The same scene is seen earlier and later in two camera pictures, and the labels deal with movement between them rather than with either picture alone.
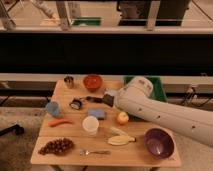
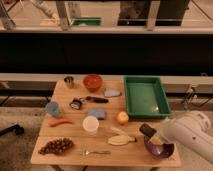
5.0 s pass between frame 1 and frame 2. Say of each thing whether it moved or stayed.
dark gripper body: moved
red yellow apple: stayed
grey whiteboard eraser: stayed
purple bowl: stayed
